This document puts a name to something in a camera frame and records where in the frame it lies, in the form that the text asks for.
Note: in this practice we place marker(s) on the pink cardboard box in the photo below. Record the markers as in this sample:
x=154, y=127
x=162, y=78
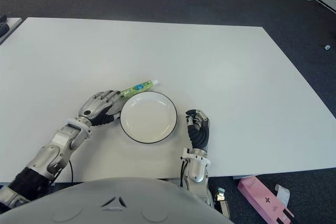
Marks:
x=262, y=197

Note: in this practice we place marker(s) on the green toothpaste tube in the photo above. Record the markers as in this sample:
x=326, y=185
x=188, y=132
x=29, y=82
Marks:
x=140, y=86

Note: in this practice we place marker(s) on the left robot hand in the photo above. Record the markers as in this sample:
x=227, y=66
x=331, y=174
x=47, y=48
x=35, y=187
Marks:
x=95, y=106

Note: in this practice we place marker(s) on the grey robot torso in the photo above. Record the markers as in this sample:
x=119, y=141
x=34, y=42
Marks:
x=118, y=203

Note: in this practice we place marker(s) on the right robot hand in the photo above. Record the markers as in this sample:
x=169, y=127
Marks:
x=200, y=134

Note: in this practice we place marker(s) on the silver metal bracket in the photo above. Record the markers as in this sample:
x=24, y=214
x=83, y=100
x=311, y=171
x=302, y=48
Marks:
x=223, y=203

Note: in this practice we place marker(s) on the white side table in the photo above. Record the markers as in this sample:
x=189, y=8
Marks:
x=11, y=26

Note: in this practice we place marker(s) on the white paper tag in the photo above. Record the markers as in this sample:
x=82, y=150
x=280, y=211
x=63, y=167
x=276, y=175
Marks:
x=283, y=193

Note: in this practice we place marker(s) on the white plate with black rim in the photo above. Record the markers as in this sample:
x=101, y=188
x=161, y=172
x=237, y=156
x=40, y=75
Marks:
x=148, y=119

